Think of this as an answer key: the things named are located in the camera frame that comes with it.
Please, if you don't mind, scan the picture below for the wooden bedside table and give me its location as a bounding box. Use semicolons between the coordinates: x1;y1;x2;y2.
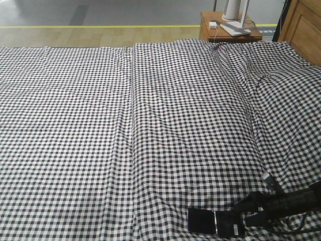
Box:
199;11;263;43

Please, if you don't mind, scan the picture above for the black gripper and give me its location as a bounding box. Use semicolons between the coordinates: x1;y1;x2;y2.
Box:
232;189;313;226

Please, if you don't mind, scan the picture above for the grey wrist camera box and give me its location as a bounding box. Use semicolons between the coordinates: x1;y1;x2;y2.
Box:
262;172;275;191

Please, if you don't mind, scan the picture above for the white power adapter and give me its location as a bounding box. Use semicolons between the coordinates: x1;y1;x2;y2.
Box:
208;21;218;30

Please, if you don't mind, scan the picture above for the black white checkered bedsheet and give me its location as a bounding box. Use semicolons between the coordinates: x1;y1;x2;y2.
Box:
1;39;320;240

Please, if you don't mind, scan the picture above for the black foldable smartphone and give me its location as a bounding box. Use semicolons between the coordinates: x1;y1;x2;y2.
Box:
188;208;245;238

